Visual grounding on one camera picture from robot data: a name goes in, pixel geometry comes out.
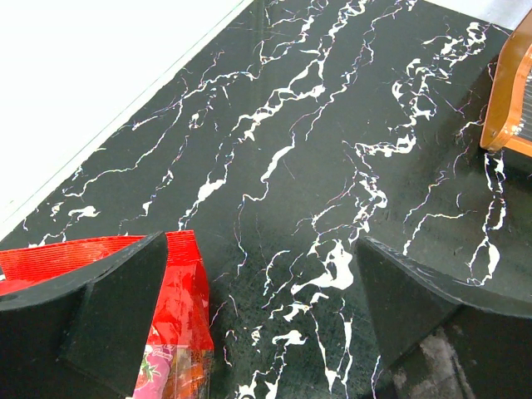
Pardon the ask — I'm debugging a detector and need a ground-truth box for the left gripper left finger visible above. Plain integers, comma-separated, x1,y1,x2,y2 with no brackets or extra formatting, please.
1,233,168,398

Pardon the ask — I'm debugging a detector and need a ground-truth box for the brown wooden rack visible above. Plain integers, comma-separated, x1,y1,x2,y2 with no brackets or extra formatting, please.
480,14,531,156

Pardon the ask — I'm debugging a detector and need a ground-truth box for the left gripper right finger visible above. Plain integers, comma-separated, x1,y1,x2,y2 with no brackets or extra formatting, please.
356,237,531,398

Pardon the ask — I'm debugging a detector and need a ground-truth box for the small red candy bag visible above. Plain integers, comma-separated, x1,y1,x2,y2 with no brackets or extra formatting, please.
1,231,214,398

